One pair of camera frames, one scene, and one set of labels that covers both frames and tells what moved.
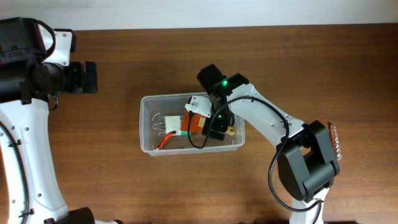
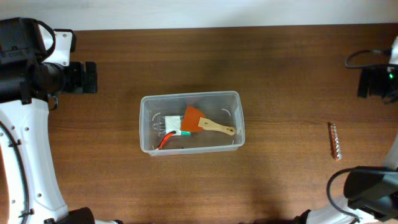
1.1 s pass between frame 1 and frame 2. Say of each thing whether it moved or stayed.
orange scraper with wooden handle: stayed
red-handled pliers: stayed
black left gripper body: stayed
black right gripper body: moved
